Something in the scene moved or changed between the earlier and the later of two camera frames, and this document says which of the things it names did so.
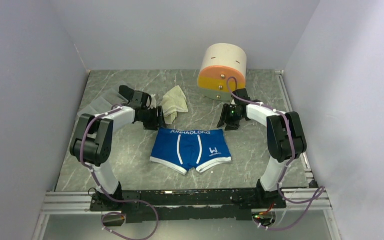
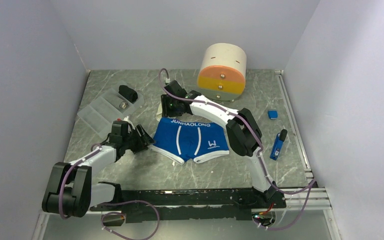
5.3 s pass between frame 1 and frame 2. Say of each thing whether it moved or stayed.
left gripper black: moved
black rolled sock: stayed
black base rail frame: stayed
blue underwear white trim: moved
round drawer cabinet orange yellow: stayed
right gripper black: moved
